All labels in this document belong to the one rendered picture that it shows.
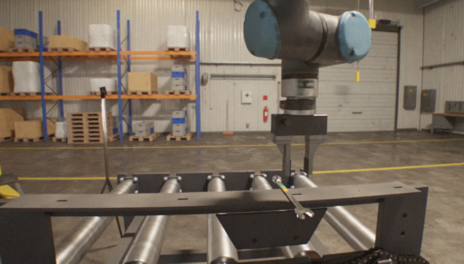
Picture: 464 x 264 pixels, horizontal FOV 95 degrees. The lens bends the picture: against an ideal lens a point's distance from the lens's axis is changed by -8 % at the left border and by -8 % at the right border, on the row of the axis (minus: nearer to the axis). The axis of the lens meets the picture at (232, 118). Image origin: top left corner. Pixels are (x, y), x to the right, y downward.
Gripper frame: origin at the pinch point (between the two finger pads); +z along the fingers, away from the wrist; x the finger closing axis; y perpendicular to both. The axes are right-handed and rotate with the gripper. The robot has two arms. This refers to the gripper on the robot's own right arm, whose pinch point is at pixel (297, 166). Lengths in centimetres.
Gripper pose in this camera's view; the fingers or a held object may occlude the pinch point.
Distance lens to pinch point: 62.2
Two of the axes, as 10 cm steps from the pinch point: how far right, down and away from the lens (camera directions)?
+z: 0.0, 10.0, 0.8
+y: 1.0, 0.8, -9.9
